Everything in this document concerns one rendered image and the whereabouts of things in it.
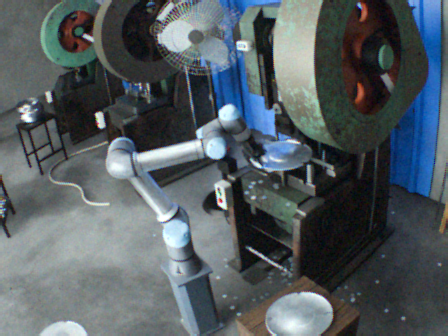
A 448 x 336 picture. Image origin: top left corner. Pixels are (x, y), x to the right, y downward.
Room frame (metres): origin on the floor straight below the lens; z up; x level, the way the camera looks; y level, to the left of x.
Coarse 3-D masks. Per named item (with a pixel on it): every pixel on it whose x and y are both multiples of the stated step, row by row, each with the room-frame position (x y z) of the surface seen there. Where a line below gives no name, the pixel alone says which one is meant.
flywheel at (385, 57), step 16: (368, 0) 1.54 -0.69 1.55; (384, 0) 1.59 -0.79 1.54; (352, 16) 1.46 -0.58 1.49; (368, 16) 1.54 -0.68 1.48; (384, 16) 1.62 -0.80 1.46; (352, 32) 1.46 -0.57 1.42; (368, 32) 1.53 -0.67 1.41; (384, 32) 1.62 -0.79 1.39; (352, 48) 1.44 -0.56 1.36; (368, 48) 1.39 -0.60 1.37; (384, 48) 1.37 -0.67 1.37; (352, 64) 1.45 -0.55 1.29; (368, 64) 1.38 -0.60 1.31; (384, 64) 1.36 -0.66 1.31; (352, 80) 1.44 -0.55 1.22; (368, 80) 1.52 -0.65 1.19; (384, 80) 1.51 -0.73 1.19; (352, 96) 1.44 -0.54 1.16; (368, 96) 1.52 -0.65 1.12; (384, 96) 1.57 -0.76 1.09; (368, 112) 1.52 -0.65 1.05
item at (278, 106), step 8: (272, 72) 1.83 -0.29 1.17; (272, 80) 1.82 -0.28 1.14; (272, 88) 1.83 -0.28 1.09; (280, 104) 1.79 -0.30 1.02; (280, 112) 1.78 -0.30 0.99; (280, 120) 1.76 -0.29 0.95; (288, 120) 1.71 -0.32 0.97; (280, 128) 1.76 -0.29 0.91; (288, 128) 1.71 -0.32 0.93; (296, 128) 1.71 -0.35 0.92
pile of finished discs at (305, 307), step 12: (288, 300) 1.19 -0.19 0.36; (300, 300) 1.18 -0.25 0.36; (312, 300) 1.16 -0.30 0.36; (324, 300) 1.14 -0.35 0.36; (276, 312) 1.13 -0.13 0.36; (288, 312) 1.11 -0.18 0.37; (300, 312) 1.10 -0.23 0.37; (312, 312) 1.08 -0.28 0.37; (324, 312) 1.07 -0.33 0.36; (276, 324) 1.06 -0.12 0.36; (288, 324) 1.05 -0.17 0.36; (300, 324) 1.03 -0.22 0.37; (312, 324) 1.02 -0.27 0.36; (324, 324) 1.00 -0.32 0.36
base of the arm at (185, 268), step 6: (186, 258) 1.37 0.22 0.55; (192, 258) 1.39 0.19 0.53; (198, 258) 1.42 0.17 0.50; (174, 264) 1.37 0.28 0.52; (180, 264) 1.36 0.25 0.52; (186, 264) 1.36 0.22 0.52; (192, 264) 1.37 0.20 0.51; (198, 264) 1.41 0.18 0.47; (174, 270) 1.37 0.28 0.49; (180, 270) 1.37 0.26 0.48; (186, 270) 1.35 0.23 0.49; (192, 270) 1.36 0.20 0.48; (198, 270) 1.38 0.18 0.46; (174, 276) 1.37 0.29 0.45; (180, 276) 1.35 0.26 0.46; (186, 276) 1.35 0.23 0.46
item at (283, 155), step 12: (264, 144) 1.87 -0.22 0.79; (276, 144) 1.86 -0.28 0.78; (288, 144) 1.85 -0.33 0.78; (300, 144) 1.83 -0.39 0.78; (264, 156) 1.76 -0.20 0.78; (276, 156) 1.73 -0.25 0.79; (288, 156) 1.71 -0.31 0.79; (300, 156) 1.70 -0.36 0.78; (264, 168) 1.64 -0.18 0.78; (276, 168) 1.62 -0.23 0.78; (288, 168) 1.60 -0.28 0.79
